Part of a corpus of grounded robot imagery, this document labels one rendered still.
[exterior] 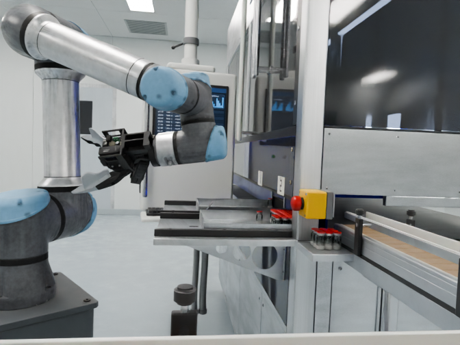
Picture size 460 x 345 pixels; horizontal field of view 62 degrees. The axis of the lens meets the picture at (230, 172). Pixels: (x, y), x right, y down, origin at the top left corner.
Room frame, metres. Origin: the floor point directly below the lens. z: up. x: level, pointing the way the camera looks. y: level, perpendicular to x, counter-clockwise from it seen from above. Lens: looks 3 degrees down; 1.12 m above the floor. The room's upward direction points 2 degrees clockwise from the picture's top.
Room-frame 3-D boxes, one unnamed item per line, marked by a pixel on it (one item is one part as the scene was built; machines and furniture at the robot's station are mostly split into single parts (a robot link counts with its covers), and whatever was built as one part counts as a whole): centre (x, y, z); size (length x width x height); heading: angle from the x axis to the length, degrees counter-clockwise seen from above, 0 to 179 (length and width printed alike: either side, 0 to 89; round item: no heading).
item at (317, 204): (1.02, -0.23, 1.00); 0.08 x 0.07 x 0.07; 97
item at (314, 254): (1.01, -0.27, 0.87); 0.14 x 0.13 x 0.02; 97
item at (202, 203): (1.59, -0.04, 0.90); 0.34 x 0.26 x 0.04; 97
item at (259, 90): (1.80, -0.12, 1.51); 0.47 x 0.01 x 0.59; 7
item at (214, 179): (2.13, 0.24, 1.19); 0.50 x 0.19 x 0.78; 105
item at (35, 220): (0.83, 0.45, 0.96); 0.13 x 0.12 x 0.14; 164
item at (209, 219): (1.26, -0.08, 0.90); 0.34 x 0.26 x 0.04; 97
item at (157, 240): (1.42, 0.01, 0.87); 0.70 x 0.48 x 0.02; 7
